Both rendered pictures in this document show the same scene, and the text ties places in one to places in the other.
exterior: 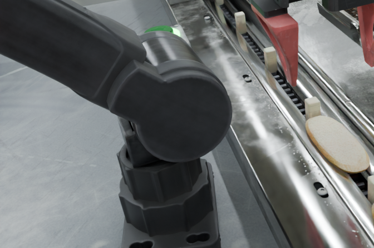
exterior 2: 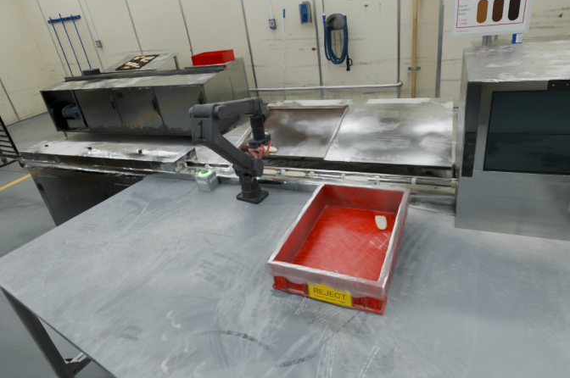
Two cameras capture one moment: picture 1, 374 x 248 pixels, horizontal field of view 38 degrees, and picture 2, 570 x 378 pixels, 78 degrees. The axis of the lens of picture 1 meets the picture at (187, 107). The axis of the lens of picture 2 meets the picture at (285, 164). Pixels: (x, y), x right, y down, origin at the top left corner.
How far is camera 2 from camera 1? 1.22 m
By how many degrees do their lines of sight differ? 51
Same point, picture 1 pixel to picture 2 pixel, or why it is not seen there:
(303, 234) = (282, 180)
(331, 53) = not seen: hidden behind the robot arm
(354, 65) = not seen: hidden behind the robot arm
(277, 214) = (276, 180)
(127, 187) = (247, 191)
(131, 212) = (251, 194)
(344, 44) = not seen: hidden behind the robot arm
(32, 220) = (226, 214)
